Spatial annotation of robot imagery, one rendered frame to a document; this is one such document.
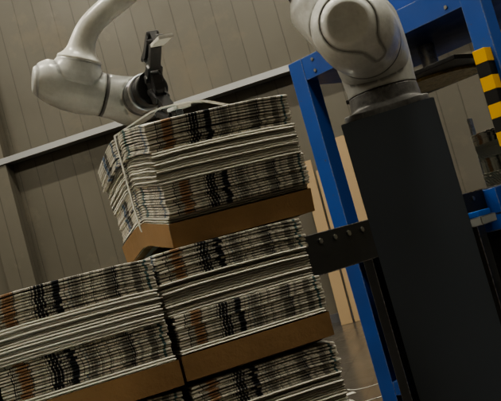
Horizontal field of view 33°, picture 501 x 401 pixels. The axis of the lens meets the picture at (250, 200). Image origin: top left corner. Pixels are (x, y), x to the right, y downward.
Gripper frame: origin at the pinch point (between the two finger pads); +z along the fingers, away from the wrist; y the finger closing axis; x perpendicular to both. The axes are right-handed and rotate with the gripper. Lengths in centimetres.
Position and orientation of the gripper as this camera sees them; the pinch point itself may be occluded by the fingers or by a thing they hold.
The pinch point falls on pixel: (172, 70)
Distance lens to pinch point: 169.8
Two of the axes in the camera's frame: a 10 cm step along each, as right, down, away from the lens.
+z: 3.6, -0.8, -9.3
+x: -9.0, 2.3, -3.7
